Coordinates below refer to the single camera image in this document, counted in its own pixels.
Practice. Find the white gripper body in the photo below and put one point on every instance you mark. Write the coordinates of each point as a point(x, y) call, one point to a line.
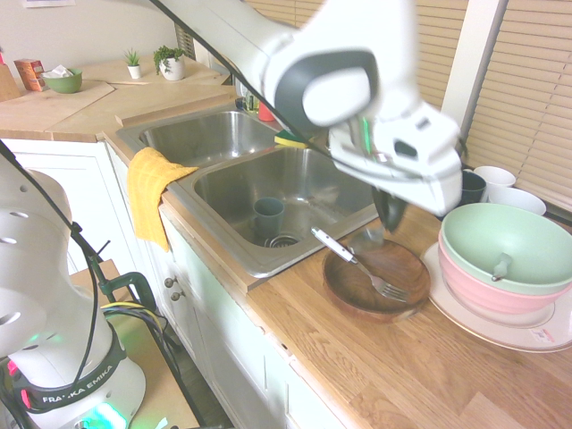
point(424, 170)

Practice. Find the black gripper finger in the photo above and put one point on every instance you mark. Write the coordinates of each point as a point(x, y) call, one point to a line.
point(397, 214)
point(382, 205)

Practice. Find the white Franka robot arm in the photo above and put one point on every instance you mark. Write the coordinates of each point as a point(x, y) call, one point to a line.
point(232, 27)

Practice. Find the stainless steel double sink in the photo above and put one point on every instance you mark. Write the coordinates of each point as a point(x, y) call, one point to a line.
point(313, 187)

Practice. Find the metal sink drain strainer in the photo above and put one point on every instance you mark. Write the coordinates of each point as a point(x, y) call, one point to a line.
point(281, 241)

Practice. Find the pale green spoon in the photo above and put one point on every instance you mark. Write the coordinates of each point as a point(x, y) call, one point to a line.
point(502, 266)

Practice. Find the dark blue mug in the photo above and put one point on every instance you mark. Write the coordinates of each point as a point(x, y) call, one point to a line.
point(473, 187)

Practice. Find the white mug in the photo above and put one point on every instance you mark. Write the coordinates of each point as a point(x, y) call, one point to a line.
point(496, 179)

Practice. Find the round wooden bowl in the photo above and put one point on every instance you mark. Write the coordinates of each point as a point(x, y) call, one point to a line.
point(357, 295)

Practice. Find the wide white cup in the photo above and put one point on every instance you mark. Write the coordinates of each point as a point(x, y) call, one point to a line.
point(520, 201)

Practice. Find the yellow and green sponge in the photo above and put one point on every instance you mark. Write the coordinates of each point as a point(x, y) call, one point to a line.
point(290, 140)

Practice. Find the dark green mug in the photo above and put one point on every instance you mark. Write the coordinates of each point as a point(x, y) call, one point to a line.
point(268, 216)

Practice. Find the large pink bowl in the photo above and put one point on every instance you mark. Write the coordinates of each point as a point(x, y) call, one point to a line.
point(482, 295)

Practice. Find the pale green bowl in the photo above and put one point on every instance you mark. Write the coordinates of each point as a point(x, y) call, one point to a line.
point(527, 241)

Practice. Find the white dinner plate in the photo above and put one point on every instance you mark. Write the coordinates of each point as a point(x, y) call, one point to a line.
point(505, 328)

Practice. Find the clear yellow soap pump bottle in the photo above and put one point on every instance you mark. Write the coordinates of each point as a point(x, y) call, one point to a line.
point(252, 103)

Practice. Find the blue label soap bottle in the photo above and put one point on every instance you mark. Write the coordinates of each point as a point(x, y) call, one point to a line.
point(240, 98)

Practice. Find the white kitchen cabinet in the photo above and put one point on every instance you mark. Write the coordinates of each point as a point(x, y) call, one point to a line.
point(223, 322)

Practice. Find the round cabinet knob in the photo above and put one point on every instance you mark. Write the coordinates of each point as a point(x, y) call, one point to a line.
point(177, 296)
point(170, 282)

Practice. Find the yellow dish cloth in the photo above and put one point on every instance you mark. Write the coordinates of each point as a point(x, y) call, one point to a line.
point(149, 196)

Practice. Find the leafy plant in white pot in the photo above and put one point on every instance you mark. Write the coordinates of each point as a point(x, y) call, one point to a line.
point(172, 67)

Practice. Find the green clamp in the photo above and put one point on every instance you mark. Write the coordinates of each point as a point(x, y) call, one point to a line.
point(134, 286)

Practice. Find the plywood robot stand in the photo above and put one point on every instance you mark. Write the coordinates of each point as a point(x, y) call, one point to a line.
point(165, 384)

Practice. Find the spiky plant in white pot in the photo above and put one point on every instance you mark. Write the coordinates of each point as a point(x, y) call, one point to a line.
point(133, 67)

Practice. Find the green bowl with tissue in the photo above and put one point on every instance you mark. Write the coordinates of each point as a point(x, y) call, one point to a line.
point(64, 82)

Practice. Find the orange cardboard box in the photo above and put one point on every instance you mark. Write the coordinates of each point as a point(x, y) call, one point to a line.
point(30, 76)

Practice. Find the wooden knife block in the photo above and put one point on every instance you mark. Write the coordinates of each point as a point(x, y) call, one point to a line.
point(8, 85)

